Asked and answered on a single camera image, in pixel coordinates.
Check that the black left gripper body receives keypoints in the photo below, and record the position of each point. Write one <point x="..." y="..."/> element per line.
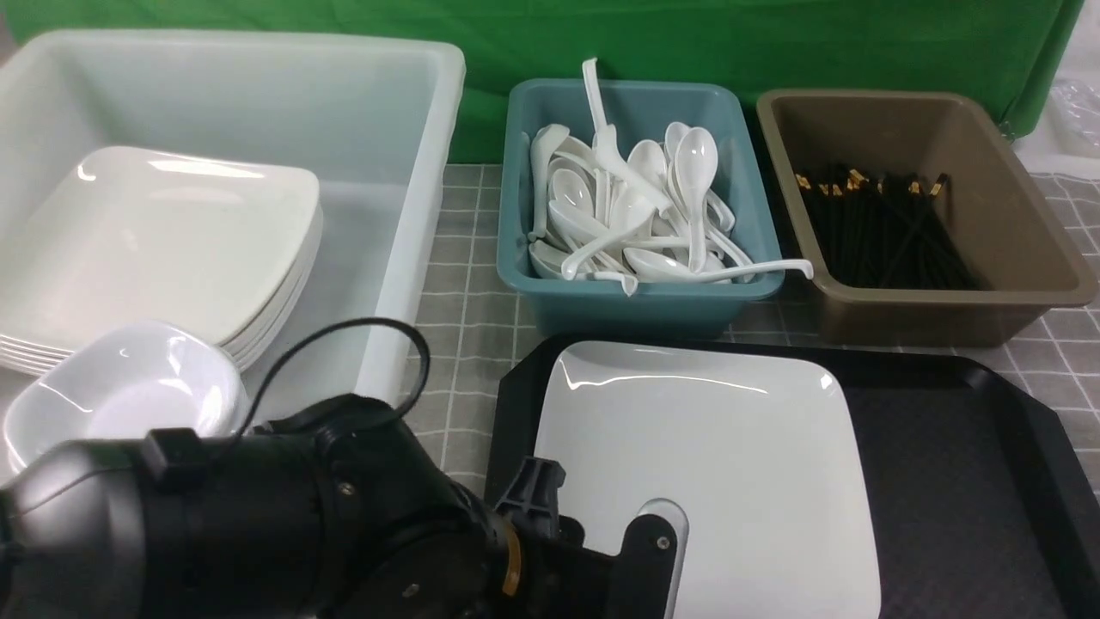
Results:
<point x="548" y="572"/>

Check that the large white square plate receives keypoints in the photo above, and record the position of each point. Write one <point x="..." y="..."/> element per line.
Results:
<point x="759" y="453"/>

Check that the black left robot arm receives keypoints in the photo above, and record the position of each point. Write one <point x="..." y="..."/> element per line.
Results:
<point x="336" y="512"/>

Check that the grey checked tablecloth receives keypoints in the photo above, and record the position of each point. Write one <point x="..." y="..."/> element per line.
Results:
<point x="464" y="344"/>

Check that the pile of white spoons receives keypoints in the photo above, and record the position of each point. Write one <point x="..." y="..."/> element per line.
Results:
<point x="651" y="216"/>

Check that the black plastic serving tray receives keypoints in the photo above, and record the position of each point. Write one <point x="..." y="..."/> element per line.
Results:
<point x="815" y="483"/>

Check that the stack of white square plates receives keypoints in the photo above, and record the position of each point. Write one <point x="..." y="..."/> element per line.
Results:
<point x="219" y="249"/>

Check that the teal plastic spoon bin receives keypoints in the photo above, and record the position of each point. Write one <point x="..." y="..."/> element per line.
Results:
<point x="638" y="110"/>

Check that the stack of small white bowls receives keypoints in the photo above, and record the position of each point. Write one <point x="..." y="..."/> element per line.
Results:
<point x="144" y="376"/>

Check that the large translucent white tub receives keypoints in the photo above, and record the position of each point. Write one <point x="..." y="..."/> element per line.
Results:
<point x="372" y="118"/>

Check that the pile of black chopsticks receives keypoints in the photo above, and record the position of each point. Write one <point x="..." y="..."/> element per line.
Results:
<point x="884" y="232"/>

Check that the brown plastic chopstick bin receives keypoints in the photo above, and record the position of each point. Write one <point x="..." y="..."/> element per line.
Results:
<point x="997" y="216"/>

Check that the green backdrop cloth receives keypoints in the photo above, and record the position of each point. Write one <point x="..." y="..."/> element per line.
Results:
<point x="1001" y="54"/>

